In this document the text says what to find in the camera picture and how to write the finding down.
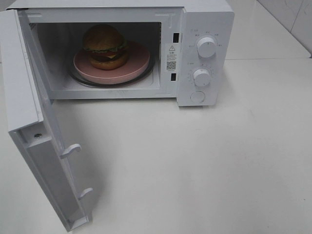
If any white lower timer knob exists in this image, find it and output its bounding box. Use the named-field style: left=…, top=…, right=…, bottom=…
left=193, top=68, right=211, bottom=87

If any white warning label sticker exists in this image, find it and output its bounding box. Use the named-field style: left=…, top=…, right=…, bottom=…
left=165, top=43, right=180, bottom=72

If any white round door button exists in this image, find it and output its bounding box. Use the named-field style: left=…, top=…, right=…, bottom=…
left=190, top=91, right=205, bottom=103

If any burger with lettuce and tomato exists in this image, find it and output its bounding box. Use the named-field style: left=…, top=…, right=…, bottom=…
left=82, top=24, right=129, bottom=70

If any pink round plate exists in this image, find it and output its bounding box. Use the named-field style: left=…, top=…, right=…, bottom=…
left=73, top=41, right=151, bottom=85

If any white microwave oven body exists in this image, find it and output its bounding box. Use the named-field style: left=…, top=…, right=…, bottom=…
left=5, top=0, right=234, bottom=106

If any white upper power knob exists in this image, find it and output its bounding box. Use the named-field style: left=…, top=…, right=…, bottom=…
left=197, top=35, right=217, bottom=58

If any glass microwave turntable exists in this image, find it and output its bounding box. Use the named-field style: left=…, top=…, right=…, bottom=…
left=67, top=51, right=155, bottom=88

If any white microwave door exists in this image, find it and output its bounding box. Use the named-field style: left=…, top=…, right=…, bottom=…
left=0, top=9, right=91, bottom=231

